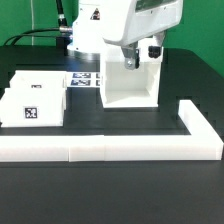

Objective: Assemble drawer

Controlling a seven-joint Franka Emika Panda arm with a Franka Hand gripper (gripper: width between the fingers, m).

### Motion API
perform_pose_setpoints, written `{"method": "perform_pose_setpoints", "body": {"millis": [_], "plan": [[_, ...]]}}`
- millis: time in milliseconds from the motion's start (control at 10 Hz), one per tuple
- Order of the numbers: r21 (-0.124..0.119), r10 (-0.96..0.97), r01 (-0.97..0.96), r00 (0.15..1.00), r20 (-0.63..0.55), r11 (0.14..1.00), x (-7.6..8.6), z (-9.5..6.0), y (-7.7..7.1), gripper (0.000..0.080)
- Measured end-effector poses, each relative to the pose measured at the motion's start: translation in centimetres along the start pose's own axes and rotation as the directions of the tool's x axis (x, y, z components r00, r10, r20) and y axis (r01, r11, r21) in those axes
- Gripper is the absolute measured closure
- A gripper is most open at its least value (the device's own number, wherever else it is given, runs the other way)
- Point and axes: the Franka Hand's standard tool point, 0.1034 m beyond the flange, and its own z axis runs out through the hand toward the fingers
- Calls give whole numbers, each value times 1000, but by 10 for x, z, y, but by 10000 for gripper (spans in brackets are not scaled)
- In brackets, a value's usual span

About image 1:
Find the white drawer cabinet box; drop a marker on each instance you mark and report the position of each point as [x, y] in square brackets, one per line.
[124, 88]

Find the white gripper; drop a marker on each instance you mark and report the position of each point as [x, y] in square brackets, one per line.
[125, 22]

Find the white L-shaped fence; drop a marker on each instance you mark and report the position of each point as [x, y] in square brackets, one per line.
[201, 143]

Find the white drawer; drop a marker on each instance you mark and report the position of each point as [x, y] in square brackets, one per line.
[33, 107]
[38, 79]

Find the white marker sheet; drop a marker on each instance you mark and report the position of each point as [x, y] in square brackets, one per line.
[83, 79]

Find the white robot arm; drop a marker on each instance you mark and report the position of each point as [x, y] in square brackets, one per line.
[86, 31]

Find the white rear drawer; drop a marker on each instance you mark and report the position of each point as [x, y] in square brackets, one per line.
[38, 79]

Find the white front drawer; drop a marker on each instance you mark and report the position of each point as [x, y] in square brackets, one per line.
[33, 107]

